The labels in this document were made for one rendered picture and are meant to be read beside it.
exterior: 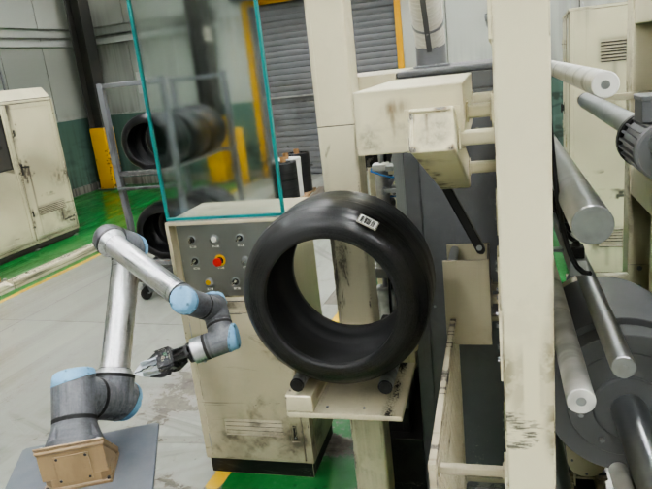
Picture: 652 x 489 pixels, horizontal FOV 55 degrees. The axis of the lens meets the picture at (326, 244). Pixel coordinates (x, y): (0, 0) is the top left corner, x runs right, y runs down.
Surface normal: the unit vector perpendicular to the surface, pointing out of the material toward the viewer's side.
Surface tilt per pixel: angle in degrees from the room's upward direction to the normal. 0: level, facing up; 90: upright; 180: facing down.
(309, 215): 43
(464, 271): 90
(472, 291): 90
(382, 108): 90
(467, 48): 90
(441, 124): 72
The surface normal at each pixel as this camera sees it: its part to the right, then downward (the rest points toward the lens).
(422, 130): -0.26, -0.02
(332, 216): -0.14, -0.51
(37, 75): 0.95, -0.01
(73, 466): 0.17, 0.25
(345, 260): -0.25, 0.29
